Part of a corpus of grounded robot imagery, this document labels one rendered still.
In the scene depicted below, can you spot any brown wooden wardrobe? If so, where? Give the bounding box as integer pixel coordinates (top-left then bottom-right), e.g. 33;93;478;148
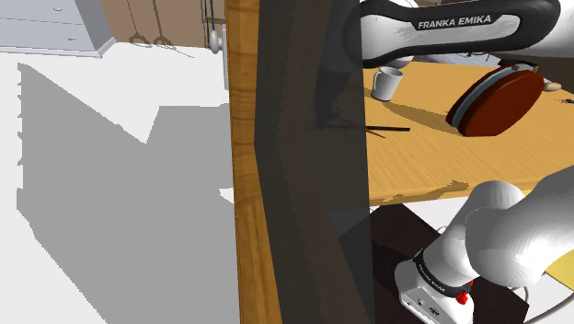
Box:
99;0;226;51

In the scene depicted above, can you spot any red-brown oval case grey band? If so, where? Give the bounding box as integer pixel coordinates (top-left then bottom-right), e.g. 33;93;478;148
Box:
445;64;545;138

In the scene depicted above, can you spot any wooden framed dark glass panel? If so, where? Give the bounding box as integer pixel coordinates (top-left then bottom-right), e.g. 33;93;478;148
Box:
224;0;376;324

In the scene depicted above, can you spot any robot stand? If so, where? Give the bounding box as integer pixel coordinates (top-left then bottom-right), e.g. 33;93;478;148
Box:
370;204;530;324

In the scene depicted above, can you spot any wooden table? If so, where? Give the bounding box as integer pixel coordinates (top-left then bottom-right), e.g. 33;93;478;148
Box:
362;58;574;208

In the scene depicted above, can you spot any white chest of drawers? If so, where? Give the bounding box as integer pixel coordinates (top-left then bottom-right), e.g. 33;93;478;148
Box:
0;0;118;60

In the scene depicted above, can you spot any white mug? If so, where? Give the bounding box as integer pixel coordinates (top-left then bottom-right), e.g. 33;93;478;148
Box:
370;66;404;102

